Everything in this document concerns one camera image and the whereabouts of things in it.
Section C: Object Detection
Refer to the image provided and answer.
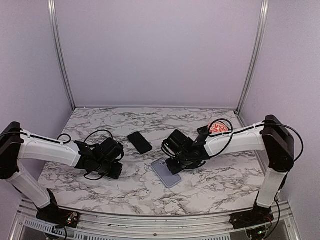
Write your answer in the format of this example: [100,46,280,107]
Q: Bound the lavender phone case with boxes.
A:
[151,158,182,189]

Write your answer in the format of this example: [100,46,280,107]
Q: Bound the black phone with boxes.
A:
[127,131,153,155]

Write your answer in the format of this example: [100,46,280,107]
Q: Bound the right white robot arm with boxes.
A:
[161,114,296,224]

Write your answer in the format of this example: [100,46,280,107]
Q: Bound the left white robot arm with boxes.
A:
[0,121,125,223]

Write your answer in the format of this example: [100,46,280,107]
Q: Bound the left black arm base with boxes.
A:
[36,189,80,228]

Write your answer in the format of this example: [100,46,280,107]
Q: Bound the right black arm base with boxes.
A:
[229,201,274,230]

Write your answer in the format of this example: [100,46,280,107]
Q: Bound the black patterned tray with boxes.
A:
[197,126,212,136]

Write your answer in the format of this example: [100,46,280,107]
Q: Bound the red patterned bowl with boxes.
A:
[207,118,233,135]

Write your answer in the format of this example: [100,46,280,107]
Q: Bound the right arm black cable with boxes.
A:
[159,117,305,166]

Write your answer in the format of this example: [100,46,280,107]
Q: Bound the front aluminium rail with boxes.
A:
[8,199,301,240]

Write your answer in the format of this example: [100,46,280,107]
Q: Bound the left aluminium frame post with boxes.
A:
[47,0,76,112]

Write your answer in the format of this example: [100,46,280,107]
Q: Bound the aluminium frame post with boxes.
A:
[235,0,270,115]
[47,0,76,112]

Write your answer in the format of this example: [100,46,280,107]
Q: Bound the right aluminium frame post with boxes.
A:
[235,0,270,115]

